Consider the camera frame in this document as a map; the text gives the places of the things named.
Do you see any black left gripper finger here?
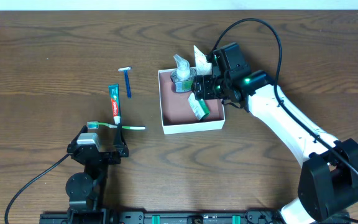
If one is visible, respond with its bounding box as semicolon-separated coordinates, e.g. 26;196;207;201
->
113;124;126;146
73;125;88;142

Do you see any green white toothbrush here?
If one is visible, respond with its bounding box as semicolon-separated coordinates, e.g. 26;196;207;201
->
87;121;146;131

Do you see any white lotion tube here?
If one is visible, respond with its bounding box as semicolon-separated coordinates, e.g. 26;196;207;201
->
193;45;212;75

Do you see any green white soap packet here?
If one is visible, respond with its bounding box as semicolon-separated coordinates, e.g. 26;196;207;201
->
188;93;210;121

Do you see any clear blue soap pump bottle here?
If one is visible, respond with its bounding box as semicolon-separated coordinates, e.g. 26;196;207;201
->
170;54;196;93

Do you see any green red toothpaste tube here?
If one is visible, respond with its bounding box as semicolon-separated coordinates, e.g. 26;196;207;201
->
109;84;121;125

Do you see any blue disposable razor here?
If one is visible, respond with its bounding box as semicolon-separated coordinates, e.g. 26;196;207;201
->
118;67;132;98

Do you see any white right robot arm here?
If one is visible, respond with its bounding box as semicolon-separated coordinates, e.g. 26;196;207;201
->
192;70;358;223

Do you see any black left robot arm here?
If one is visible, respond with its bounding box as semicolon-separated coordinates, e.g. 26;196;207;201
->
64;125;129;224

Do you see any white box with pink inside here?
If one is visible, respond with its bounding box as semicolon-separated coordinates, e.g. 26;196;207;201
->
157;69;226;134

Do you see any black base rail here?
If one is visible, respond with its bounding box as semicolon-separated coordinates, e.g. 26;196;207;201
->
39;210;284;224

